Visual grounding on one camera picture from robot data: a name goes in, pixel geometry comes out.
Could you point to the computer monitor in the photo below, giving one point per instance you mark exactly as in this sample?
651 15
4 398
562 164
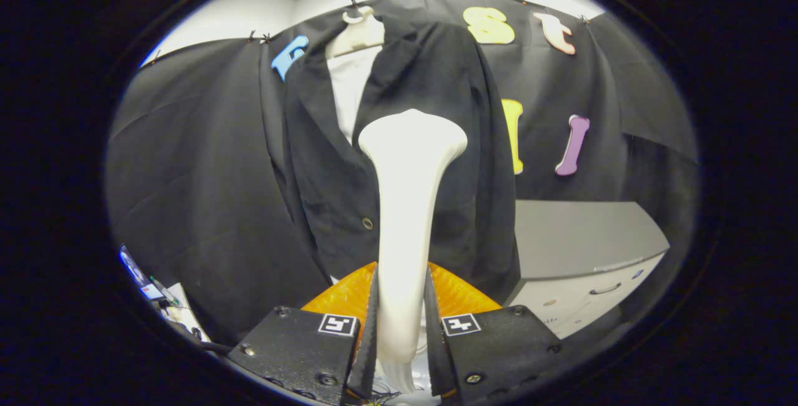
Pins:
140 275

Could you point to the grey cabinet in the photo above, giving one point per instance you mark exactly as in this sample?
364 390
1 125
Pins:
580 237

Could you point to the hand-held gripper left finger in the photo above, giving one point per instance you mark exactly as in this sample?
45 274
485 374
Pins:
368 356

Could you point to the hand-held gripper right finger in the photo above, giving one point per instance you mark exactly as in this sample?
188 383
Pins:
435 356

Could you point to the white clothes hanger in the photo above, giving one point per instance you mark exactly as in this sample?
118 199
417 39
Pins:
358 35

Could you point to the black suit jacket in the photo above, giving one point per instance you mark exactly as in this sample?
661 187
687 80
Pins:
324 175

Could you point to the white desk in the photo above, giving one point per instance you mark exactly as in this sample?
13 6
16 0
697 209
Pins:
181 314

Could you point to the black backdrop cloth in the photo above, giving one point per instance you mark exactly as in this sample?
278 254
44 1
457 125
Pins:
199 175

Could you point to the white shirt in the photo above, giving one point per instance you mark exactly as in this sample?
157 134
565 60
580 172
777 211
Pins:
349 88

